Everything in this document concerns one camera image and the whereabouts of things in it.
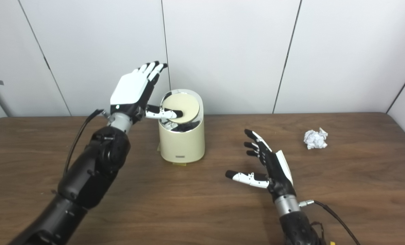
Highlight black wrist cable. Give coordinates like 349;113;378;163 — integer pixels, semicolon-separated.
63;109;109;177
298;200;361;245

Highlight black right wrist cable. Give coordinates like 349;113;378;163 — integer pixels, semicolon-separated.
298;200;361;245

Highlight white paper ball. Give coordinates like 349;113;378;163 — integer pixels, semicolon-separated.
304;128;328;150

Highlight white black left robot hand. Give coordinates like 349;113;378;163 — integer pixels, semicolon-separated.
110;61;184;125

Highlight cream round bin lid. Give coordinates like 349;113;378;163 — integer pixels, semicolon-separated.
162;94;200;124

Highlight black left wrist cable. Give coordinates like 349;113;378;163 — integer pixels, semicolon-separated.
63;109;109;177

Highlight cream-colored round bin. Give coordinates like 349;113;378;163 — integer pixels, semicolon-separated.
158;89;205;164

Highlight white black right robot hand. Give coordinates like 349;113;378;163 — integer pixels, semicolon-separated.
225;129;296;202

